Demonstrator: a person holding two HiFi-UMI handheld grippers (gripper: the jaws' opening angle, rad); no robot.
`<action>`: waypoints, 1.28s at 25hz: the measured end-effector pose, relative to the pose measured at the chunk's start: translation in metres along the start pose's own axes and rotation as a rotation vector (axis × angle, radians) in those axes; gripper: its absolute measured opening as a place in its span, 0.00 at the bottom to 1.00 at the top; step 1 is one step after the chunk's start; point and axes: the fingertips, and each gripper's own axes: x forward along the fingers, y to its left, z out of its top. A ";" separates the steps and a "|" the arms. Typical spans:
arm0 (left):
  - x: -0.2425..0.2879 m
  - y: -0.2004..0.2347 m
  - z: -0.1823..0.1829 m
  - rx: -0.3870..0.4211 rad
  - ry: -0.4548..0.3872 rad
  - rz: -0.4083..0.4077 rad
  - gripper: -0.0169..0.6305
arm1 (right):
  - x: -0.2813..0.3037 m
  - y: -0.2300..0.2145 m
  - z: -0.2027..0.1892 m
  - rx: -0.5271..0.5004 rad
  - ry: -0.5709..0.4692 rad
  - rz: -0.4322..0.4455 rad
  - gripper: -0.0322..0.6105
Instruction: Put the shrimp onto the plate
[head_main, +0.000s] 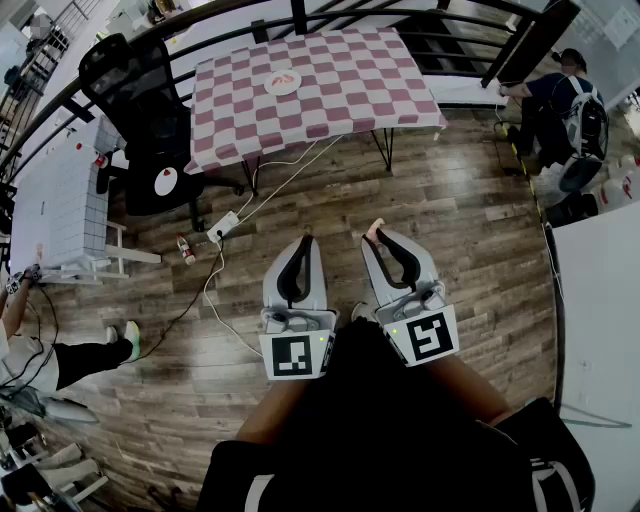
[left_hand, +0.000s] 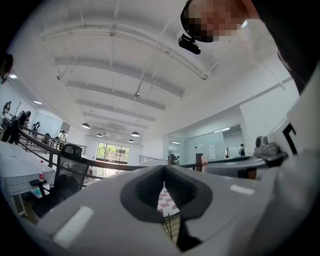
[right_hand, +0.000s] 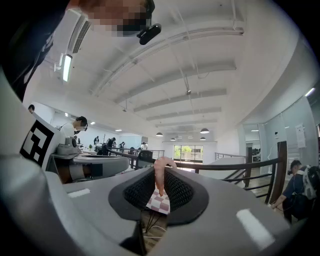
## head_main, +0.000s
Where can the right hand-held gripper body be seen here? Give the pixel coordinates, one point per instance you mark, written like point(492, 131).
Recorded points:
point(430, 337)

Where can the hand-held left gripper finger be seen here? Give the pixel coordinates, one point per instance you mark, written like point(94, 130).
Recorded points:
point(317, 285)
point(272, 285)

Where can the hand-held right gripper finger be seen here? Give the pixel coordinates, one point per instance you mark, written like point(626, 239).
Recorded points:
point(376, 280)
point(424, 270)

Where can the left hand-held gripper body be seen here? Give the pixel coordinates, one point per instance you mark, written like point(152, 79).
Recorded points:
point(295, 355)

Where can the white plate with food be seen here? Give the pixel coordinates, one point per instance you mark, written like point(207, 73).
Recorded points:
point(283, 82)

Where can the person's left forearm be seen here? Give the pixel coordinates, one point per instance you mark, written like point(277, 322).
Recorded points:
point(272, 410)

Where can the person's right forearm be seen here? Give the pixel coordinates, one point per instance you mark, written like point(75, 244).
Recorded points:
point(470, 390)

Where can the small white plate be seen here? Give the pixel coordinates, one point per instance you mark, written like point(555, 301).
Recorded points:
point(165, 186)

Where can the person's white shoe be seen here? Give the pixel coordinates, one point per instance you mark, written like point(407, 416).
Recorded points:
point(361, 312)

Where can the white power strip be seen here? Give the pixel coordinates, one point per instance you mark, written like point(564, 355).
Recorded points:
point(223, 226)

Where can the red-cap plastic bottle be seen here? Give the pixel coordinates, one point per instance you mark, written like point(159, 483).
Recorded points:
point(186, 250)

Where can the black hairpin table leg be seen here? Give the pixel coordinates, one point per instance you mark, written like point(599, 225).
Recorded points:
point(386, 147)
point(250, 175)

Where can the person's black clothing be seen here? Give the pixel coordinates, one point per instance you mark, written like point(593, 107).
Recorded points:
point(380, 440)

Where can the black bag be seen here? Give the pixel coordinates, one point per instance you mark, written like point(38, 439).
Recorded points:
point(570, 209)

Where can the plain white table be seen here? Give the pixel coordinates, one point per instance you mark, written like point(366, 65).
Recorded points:
point(600, 310)

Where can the white plastic jug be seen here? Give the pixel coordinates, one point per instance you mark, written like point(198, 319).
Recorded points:
point(620, 192)

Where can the red-label water bottle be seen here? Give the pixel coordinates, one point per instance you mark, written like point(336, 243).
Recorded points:
point(100, 159)

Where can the white grid-pattern table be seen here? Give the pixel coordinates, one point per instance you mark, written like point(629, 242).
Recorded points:
point(55, 200)

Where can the black mesh office chair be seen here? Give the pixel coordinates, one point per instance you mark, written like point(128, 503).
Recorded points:
point(130, 95)

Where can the black metal railing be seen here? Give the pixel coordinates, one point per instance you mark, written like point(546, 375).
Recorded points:
point(299, 15)

